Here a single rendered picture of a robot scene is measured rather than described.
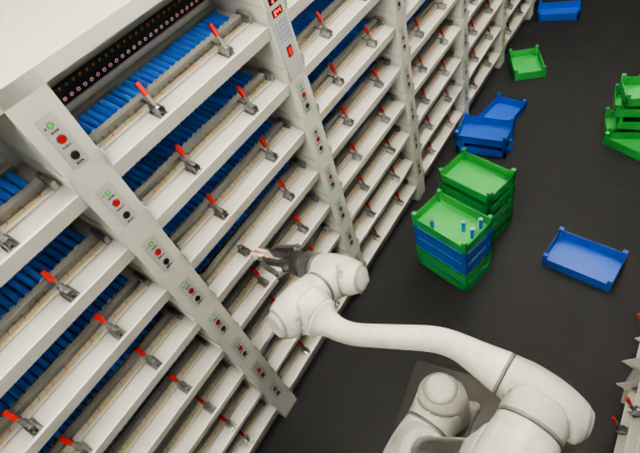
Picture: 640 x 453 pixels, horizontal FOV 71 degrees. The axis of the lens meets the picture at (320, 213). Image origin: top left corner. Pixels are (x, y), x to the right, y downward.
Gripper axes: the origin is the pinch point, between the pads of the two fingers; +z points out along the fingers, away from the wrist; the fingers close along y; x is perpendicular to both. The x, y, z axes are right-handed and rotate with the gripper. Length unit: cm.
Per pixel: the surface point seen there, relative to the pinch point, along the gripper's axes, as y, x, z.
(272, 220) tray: 15.3, -1.1, 8.8
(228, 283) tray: -12.0, -1.8, 7.4
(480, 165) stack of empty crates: 119, -66, -11
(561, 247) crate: 107, -109, -47
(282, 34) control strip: 46, 49, -7
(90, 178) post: -23, 55, -8
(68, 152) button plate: -23, 62, -10
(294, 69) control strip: 47, 37, -4
